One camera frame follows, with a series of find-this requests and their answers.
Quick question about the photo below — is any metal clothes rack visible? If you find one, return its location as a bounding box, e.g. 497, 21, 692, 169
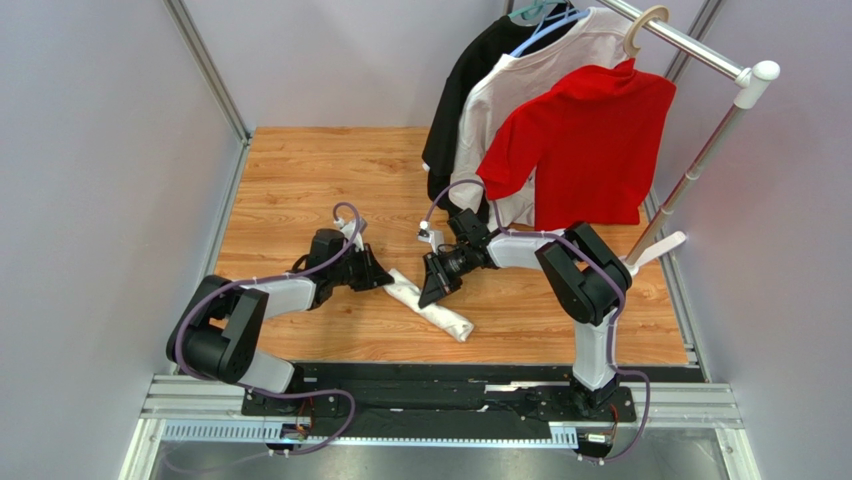
622, 0, 781, 278

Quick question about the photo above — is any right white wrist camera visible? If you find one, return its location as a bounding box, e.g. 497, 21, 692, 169
417, 220, 445, 253

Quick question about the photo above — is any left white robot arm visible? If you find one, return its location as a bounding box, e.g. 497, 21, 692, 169
166, 222, 394, 394

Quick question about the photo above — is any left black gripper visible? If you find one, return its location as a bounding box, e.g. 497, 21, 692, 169
329, 243, 394, 292

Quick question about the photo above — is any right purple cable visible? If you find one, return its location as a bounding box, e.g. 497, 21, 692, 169
423, 178, 652, 464

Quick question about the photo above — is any red t-shirt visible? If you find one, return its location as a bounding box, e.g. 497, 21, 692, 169
477, 59, 676, 230

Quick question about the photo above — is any white flower print t-shirt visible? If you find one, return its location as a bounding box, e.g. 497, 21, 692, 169
439, 7, 629, 227

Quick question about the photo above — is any blue hanger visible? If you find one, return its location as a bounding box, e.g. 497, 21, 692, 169
510, 9, 591, 58

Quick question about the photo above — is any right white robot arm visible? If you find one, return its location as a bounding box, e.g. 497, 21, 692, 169
418, 209, 633, 408

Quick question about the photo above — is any wooden hanger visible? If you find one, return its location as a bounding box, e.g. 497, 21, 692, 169
623, 5, 670, 59

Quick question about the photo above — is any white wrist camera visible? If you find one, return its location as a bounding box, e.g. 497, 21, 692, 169
417, 220, 445, 253
334, 218, 367, 252

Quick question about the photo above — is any white cloth napkin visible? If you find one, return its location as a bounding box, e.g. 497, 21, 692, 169
383, 268, 474, 343

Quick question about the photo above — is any black t-shirt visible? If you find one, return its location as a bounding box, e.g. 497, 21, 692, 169
421, 5, 580, 221

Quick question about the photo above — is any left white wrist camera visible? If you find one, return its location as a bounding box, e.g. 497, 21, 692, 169
334, 218, 367, 252

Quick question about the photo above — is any teal hanger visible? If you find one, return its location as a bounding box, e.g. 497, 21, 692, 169
507, 0, 574, 27

